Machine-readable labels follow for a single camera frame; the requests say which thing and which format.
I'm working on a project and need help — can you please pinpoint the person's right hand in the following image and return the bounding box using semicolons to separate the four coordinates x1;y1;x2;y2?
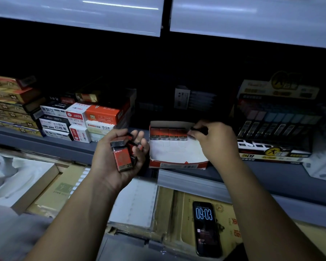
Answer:
187;120;243;172

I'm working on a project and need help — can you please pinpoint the person's left hand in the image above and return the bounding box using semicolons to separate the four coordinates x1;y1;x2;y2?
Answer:
90;129;150;192

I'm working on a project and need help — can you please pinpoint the black lead case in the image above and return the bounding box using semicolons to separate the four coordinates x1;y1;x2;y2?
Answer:
190;127;209;136

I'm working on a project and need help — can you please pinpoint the grey top lead case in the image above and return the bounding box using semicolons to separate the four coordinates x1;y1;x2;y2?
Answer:
110;137;131;149

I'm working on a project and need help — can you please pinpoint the dark lead case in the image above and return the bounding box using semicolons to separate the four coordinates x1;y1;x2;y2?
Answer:
126;132;144;167

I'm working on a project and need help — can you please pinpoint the orange label lead case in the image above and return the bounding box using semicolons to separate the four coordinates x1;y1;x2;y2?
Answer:
112;146;134;172

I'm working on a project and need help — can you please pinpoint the person's right forearm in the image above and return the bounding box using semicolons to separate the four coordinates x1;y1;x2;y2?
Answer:
220;157;326;261

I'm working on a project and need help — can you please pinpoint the person's left forearm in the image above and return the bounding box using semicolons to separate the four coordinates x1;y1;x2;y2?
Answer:
24;172;123;261

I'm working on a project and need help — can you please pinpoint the white box with orange label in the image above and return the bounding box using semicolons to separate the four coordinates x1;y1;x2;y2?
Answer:
85;120;116;135

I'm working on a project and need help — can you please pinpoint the small white box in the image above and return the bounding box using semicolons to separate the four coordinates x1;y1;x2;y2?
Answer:
89;132;106;143

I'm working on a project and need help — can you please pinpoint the orange pen box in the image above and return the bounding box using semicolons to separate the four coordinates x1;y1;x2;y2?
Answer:
84;101;131;125

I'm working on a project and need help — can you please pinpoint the open white cardboard display box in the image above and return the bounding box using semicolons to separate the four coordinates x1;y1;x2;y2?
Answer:
148;121;209;170

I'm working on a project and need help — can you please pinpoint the red and white box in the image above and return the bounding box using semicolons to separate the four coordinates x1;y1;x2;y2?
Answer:
69;125;92;144
65;103;92;126

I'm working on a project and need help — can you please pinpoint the dark box with white label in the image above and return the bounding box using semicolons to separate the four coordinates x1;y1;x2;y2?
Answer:
174;85;218;112

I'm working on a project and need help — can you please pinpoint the flat white pen box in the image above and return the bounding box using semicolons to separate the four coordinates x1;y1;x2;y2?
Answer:
42;128;73;141

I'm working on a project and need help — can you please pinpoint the black and white pen box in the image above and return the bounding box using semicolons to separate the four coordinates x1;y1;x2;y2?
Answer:
39;115;71;132

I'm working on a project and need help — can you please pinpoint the white box with black label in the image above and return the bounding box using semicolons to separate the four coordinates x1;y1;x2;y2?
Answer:
40;104;72;119

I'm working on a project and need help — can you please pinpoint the white paper pad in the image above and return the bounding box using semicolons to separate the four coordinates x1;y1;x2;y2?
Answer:
108;176;160;232

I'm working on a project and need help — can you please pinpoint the yellow cardboard box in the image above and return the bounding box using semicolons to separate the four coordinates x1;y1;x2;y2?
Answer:
27;163;91;218

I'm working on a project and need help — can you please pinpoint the large lead refill display box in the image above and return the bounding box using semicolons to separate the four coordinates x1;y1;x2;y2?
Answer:
234;71;323;164

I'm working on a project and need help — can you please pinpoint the black smartphone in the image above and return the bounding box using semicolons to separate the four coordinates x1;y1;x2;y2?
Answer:
192;201;223;259

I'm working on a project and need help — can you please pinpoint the grey metal shelf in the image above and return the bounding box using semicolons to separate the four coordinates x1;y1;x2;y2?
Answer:
0;124;326;230

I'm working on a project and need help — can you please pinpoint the white moulded tray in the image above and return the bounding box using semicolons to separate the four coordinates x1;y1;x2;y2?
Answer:
0;156;59;216

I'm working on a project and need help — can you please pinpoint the stack of yellow brown boxes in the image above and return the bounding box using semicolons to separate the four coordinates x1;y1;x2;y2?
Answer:
0;74;46;138

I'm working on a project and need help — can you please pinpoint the white shelf panel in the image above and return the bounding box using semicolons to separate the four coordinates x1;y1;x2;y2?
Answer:
170;0;326;50
0;0;165;38

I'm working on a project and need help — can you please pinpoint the white carton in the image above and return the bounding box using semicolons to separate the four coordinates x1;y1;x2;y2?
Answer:
302;125;326;184

